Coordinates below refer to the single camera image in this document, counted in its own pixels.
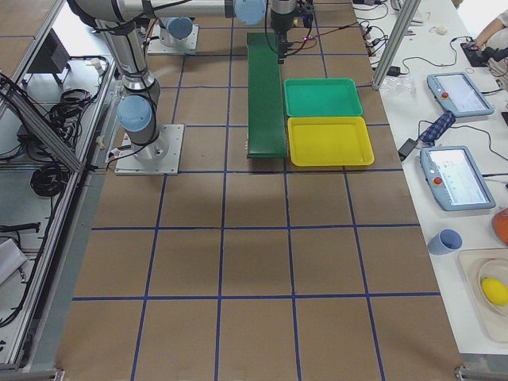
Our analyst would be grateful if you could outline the yellow lemon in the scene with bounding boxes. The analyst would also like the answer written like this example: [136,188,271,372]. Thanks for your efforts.
[480,278,507,306]

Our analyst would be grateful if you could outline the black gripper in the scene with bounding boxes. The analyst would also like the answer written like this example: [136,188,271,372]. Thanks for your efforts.
[276,34,287,60]

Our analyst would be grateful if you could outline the person hand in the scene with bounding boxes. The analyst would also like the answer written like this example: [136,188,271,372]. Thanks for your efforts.
[475,33,490,46]

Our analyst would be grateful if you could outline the upper teach pendant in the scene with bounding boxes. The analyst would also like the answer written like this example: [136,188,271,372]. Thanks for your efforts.
[426,72,494,117]

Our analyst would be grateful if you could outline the beige tray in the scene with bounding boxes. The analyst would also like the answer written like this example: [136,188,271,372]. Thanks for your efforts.
[458,248,507,344]

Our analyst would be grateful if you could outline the teach pendant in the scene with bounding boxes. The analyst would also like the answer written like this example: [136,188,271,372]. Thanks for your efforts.
[426,72,494,117]
[419,146,496,211]

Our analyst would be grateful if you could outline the green plastic tray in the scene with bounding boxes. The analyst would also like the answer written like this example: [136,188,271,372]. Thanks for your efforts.
[284,78,364,117]

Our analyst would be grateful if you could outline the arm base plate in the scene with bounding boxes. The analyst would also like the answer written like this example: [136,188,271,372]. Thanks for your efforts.
[114,124,184,175]
[147,24,199,56]

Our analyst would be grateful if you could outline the aluminium frame post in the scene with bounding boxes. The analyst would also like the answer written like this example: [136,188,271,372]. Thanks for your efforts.
[371,0,421,90]

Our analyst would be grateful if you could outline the beige bowl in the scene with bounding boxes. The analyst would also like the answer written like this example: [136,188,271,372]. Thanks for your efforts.
[478,260,507,317]

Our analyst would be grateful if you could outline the orange round object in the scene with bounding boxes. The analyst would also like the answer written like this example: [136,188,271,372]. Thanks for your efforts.
[491,208,508,244]

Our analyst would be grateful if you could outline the yellow plastic tray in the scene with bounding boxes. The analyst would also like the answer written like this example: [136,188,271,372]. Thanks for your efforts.
[287,117,375,167]

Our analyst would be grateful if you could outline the black power adapter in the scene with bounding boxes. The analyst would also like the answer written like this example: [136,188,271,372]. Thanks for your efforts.
[398,138,418,162]

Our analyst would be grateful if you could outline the blue plastic cup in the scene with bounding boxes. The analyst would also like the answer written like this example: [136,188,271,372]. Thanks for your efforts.
[428,229,463,255]

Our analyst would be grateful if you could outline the green conveyor belt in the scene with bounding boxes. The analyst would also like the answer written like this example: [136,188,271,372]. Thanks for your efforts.
[247,33,287,158]

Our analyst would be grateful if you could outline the folded blue plaid umbrella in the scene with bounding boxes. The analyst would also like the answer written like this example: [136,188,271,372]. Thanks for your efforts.
[419,110,456,147]

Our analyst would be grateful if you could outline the lower teach pendant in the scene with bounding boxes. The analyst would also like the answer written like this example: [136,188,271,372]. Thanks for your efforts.
[419,146,496,211]

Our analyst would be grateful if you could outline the coiled black cables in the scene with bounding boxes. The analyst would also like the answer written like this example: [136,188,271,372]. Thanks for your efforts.
[30,162,68,198]

